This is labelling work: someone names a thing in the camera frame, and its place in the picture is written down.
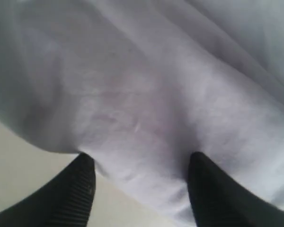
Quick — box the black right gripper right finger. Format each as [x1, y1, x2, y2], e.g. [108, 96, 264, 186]
[187, 152, 284, 227]

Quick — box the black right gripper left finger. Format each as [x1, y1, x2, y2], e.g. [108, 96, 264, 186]
[0, 153, 96, 227]

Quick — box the white t-shirt with red lettering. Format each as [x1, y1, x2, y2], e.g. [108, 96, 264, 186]
[0, 0, 284, 226]

